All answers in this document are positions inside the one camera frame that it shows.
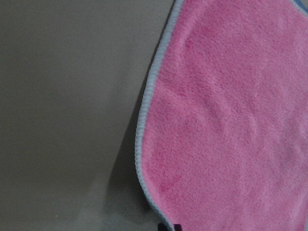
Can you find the pink towel with grey back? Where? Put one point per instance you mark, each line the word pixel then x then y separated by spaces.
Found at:
pixel 222 133

